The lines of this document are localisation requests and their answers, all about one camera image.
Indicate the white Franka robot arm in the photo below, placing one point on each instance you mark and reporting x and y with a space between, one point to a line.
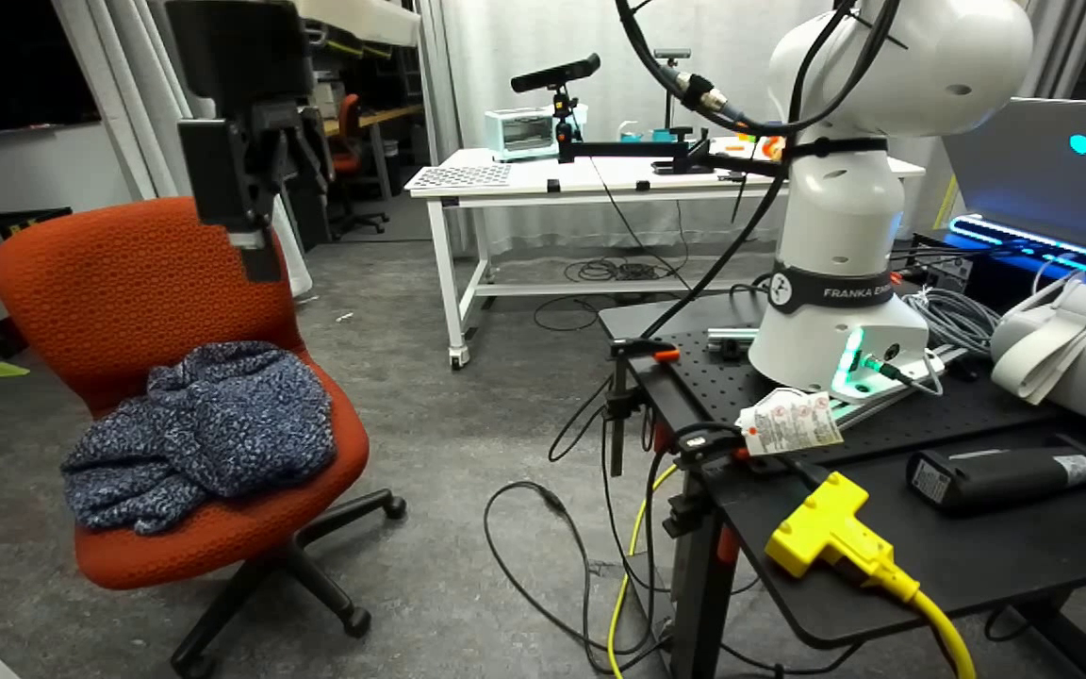
848 228

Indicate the black and orange clamp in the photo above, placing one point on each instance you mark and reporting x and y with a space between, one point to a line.
635 380

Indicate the white metal table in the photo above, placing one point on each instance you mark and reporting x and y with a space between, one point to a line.
506 184

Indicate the small white box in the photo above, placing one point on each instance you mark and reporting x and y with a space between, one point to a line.
519 132

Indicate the white and red packet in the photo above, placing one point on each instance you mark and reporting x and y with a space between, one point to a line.
790 419

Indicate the wooden office desk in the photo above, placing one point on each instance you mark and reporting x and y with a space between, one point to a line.
379 117

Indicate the small red chair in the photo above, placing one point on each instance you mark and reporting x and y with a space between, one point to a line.
350 137

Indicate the yellow triple outlet plug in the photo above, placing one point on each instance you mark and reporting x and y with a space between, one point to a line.
829 523

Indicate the blue speckled round seat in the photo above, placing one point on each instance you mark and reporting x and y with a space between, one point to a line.
218 426

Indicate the black equipment stand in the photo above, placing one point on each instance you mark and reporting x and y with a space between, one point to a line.
235 75

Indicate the orange office chair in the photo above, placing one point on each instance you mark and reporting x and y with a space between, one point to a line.
131 277

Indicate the black work table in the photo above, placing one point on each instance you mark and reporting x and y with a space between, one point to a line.
1010 553

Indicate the white VR headset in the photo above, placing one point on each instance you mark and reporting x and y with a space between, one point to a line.
1074 352

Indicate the grey laptop with blue glow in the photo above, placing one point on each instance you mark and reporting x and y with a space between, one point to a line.
1048 176

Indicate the yellow-green floor scrap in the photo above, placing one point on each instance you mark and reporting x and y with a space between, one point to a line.
8 372

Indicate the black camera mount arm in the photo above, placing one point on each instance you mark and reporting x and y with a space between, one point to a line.
622 150

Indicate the black stereo camera bar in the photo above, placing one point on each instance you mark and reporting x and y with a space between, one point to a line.
555 74

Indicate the black wall screen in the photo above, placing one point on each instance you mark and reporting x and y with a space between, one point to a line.
8 62

